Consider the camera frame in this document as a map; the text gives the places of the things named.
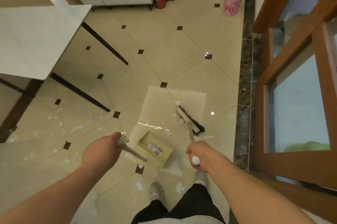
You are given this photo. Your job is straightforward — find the wooden door with glass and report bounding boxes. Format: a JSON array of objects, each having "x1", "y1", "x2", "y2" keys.
[{"x1": 251, "y1": 0, "x2": 337, "y2": 217}]

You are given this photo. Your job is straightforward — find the cream dustpan with metal handle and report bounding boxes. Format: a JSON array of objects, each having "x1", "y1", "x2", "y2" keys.
[{"x1": 117, "y1": 131, "x2": 174, "y2": 172}]

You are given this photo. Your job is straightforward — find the black trousers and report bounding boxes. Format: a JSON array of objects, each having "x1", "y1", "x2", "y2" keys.
[{"x1": 131, "y1": 184, "x2": 227, "y2": 224}]

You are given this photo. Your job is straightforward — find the person's left grey shoe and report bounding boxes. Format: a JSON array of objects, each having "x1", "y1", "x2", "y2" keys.
[{"x1": 149, "y1": 182, "x2": 165, "y2": 202}]

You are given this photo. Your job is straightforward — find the white paper scraps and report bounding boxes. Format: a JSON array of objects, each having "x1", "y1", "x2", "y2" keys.
[{"x1": 6, "y1": 99, "x2": 215, "y2": 195}]

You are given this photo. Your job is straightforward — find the person's left forearm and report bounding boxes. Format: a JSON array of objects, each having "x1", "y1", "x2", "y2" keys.
[{"x1": 0, "y1": 163, "x2": 106, "y2": 224}]

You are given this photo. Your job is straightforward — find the person's grey shoe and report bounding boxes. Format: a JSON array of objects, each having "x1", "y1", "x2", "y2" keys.
[
  {"x1": 194, "y1": 170, "x2": 209, "y2": 188},
  {"x1": 149, "y1": 182, "x2": 165, "y2": 202}
]

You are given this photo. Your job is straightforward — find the person's right grey shoe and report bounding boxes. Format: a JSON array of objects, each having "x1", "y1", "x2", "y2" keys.
[{"x1": 194, "y1": 170, "x2": 209, "y2": 188}]

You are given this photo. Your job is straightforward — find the beige tiled floor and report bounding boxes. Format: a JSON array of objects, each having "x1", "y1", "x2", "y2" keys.
[{"x1": 0, "y1": 0, "x2": 255, "y2": 224}]

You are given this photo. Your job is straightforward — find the pink waste bin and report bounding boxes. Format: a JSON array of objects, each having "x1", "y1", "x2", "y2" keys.
[{"x1": 223, "y1": 0, "x2": 246, "y2": 17}]

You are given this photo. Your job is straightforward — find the person's right hand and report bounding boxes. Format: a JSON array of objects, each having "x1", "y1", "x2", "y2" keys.
[{"x1": 186, "y1": 140, "x2": 223, "y2": 174}]

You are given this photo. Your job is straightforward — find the person's left hand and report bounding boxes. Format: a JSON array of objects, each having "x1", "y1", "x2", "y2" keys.
[{"x1": 81, "y1": 132, "x2": 127, "y2": 172}]

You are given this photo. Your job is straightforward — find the person's right forearm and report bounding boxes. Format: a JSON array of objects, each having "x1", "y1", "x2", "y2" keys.
[{"x1": 204, "y1": 150, "x2": 317, "y2": 224}]

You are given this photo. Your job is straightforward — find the white shirt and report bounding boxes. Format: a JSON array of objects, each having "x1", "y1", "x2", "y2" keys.
[{"x1": 138, "y1": 215, "x2": 225, "y2": 224}]

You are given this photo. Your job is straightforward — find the cream broom with metal handle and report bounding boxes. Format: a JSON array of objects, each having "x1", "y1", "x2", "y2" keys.
[{"x1": 176, "y1": 105, "x2": 206, "y2": 166}]

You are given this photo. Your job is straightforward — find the white marble table black legs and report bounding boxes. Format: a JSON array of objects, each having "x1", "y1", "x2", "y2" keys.
[{"x1": 0, "y1": 4, "x2": 129, "y2": 113}]

